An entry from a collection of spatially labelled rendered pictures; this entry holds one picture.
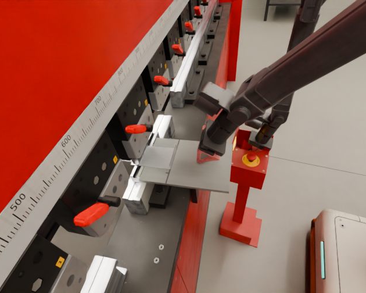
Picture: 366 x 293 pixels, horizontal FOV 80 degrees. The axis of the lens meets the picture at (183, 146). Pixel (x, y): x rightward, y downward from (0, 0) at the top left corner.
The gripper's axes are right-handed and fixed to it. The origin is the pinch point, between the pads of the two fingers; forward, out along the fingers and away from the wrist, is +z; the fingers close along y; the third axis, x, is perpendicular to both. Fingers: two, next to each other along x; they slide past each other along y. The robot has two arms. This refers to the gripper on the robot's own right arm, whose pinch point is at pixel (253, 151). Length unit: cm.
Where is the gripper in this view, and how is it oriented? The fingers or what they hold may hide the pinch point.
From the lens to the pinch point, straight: 108.4
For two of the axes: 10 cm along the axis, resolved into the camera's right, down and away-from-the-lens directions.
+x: -3.7, 7.0, -6.0
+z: -1.6, 5.9, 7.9
